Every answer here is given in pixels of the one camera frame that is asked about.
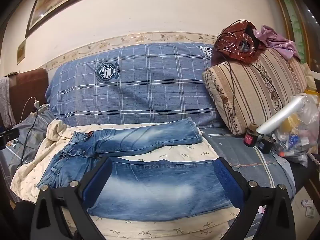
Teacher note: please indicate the cream leaf-print blanket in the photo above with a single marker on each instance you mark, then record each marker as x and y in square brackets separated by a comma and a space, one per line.
[180, 152]

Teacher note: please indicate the white power strip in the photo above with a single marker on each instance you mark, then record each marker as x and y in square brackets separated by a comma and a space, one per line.
[40, 110]

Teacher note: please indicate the blue denim pants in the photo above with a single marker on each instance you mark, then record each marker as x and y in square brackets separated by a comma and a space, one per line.
[150, 135]

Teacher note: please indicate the clear plastic bag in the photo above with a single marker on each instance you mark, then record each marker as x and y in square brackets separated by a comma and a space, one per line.
[297, 140]

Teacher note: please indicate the dark bottle with red label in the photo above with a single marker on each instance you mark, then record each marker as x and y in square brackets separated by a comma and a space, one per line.
[251, 136]

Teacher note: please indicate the white paper scraps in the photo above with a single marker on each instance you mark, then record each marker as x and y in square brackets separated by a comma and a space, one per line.
[307, 207]

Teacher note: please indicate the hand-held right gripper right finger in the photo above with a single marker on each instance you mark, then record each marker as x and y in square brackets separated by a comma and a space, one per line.
[227, 180]

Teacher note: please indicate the red patterned bag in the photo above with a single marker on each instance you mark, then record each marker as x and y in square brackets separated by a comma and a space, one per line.
[232, 45]

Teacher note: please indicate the dark maroon cloth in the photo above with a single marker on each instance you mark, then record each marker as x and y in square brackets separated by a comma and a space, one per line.
[218, 56]

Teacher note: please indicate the pale pink-grey cloth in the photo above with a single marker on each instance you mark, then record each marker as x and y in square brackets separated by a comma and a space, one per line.
[6, 105]

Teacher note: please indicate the blue plaid pillow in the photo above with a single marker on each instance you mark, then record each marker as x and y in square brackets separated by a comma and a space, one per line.
[150, 85]

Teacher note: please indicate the small dark bottle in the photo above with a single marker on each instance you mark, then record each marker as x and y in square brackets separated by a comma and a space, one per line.
[265, 145]

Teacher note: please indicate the brown headboard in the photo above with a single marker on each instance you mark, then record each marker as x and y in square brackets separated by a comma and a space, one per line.
[27, 85]

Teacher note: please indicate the purple cloth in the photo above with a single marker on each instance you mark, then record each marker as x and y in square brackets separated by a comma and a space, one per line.
[277, 42]

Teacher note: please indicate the white charger plug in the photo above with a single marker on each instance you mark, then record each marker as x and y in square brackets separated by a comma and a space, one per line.
[37, 104]

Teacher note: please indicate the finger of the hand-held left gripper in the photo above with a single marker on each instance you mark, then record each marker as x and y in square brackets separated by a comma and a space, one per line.
[10, 133]

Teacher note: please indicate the beige striped floral cushion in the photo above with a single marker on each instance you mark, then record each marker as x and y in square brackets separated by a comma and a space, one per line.
[250, 92]

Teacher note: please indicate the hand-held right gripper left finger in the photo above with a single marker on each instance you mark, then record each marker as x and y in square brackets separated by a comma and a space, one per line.
[98, 180]

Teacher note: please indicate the large framed picture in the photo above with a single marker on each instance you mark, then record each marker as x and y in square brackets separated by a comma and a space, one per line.
[62, 0]

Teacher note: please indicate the green patterned panel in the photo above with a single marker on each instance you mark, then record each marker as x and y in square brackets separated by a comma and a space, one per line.
[292, 15]

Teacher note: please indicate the small framed picture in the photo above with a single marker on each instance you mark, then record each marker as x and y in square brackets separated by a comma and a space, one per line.
[21, 51]

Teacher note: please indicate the grey-blue quilt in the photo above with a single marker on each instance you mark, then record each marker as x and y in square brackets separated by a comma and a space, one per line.
[37, 135]

